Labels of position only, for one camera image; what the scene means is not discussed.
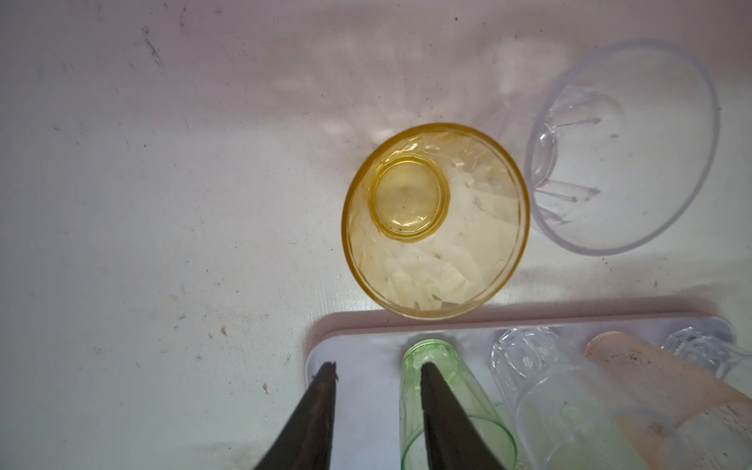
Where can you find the lavender tray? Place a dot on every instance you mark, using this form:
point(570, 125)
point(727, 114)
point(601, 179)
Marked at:
point(368, 366)

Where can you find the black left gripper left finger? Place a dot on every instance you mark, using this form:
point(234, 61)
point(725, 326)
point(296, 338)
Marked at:
point(307, 438)

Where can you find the clear cup back row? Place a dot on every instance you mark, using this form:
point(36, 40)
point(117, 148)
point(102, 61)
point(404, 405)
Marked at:
point(613, 149)

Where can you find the small clear cup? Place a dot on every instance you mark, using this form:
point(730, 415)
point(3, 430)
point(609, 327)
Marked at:
point(709, 352)

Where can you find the clear cup row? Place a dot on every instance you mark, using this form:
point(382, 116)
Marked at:
point(543, 379)
point(613, 149)

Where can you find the green cup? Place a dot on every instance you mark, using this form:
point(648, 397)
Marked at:
point(467, 390)

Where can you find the pink cup back row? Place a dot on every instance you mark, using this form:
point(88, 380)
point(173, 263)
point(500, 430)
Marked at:
point(713, 419)

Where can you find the amber yellow cup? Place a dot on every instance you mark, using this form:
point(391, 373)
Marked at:
point(436, 221)

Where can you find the pale yellow textured cup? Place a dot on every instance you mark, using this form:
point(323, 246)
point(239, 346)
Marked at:
point(599, 447)

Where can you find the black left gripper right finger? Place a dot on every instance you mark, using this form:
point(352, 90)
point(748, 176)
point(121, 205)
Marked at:
point(452, 441)

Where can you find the clear cup front row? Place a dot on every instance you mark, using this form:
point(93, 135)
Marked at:
point(543, 379)

